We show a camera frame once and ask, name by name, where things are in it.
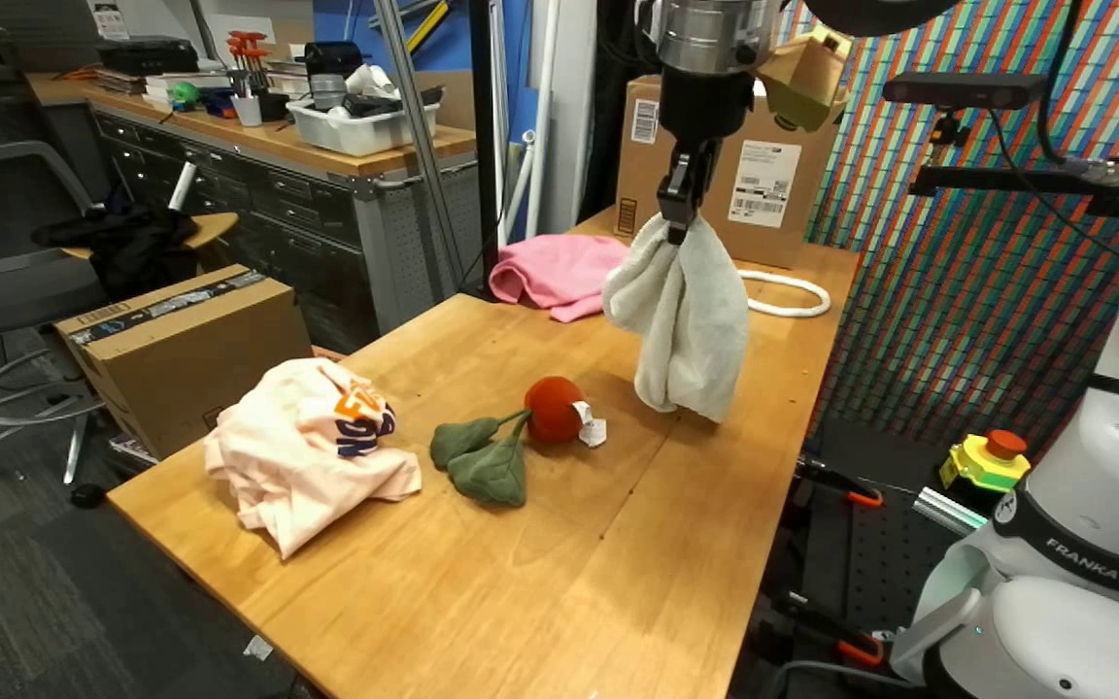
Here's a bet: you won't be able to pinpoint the black upright pole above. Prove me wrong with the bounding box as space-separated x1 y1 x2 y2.
462 0 519 305

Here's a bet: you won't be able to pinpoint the gray office chair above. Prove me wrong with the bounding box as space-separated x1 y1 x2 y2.
0 137 117 347

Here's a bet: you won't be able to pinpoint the orange black clamp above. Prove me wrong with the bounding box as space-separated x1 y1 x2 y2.
789 459 890 517
777 586 898 674

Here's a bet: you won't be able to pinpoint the silver slanted pole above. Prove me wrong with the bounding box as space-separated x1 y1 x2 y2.
370 0 472 297

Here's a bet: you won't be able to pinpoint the black bar-shaped camera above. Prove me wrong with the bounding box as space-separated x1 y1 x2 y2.
883 71 1051 111

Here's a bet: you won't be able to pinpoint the black bag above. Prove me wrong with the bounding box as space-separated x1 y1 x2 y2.
32 203 205 301

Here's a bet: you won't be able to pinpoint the yellow green wrist camera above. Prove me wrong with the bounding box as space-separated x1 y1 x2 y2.
753 36 850 137

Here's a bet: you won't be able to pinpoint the cardboard box with shipping label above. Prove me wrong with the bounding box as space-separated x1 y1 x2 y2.
613 71 850 271

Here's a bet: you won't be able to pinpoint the red spray bottle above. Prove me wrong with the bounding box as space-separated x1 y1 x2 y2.
221 27 270 129

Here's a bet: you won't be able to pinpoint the blue board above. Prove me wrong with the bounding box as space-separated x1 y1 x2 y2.
312 0 537 76

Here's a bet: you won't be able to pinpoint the white plastic bin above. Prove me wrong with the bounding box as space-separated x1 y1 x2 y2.
283 88 445 158

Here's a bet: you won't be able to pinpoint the small round wooden table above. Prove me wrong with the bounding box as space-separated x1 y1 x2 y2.
59 205 243 262

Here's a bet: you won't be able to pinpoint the red radish plush green leaves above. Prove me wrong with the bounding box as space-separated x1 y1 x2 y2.
427 374 613 514

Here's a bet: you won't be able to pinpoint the white towel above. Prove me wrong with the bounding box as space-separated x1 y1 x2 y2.
600 211 753 427

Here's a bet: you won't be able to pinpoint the white rope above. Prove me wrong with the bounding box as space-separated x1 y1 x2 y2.
731 262 837 323

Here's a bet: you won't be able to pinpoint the white upright panel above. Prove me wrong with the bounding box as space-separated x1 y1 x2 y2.
528 0 599 244

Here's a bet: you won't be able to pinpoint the cardboard box with black tape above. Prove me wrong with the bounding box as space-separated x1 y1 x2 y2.
50 261 317 460

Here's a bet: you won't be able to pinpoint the black cup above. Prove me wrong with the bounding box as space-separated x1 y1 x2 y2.
300 36 370 108

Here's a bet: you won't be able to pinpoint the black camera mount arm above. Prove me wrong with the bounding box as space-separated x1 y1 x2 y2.
906 108 1119 225

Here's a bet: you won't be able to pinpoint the pale peach shirt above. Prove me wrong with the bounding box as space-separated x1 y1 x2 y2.
203 356 427 561

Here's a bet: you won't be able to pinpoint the hot pink cloth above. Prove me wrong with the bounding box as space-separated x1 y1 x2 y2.
486 227 638 327

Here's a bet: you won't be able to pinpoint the black case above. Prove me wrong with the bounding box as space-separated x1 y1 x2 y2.
94 36 203 76

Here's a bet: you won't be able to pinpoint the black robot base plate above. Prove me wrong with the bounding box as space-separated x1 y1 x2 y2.
783 459 979 664

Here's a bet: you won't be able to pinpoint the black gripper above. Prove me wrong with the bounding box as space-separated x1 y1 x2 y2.
652 71 756 249

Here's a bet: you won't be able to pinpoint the yellow red emergency stop button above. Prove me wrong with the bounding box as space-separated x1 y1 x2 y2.
937 427 1037 520

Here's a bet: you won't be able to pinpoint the wooden top workbench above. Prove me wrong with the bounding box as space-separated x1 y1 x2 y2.
23 66 486 352

